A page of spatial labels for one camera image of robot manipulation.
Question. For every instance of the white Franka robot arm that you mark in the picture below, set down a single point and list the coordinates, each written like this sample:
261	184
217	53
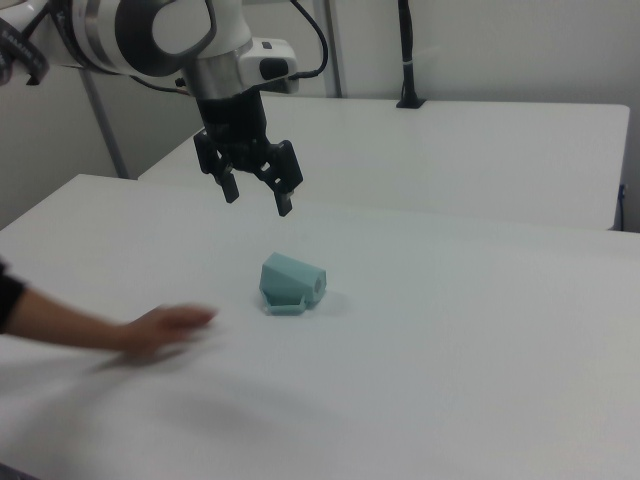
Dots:
125	35

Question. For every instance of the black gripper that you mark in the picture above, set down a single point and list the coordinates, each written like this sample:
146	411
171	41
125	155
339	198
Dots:
232	125

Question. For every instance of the teal block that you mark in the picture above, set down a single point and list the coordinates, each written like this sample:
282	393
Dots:
287	282

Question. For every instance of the bare person forearm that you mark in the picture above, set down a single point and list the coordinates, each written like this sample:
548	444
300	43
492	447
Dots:
65	320

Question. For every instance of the bare person hand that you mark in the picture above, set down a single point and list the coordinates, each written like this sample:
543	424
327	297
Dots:
162	327

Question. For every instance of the black shirt sleeve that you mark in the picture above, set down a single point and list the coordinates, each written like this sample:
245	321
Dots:
9	300

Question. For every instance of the grey metal partition post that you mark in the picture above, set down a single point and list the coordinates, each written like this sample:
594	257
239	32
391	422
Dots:
331	50
106	125

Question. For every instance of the black pole with white band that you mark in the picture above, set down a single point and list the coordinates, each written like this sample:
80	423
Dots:
409	55

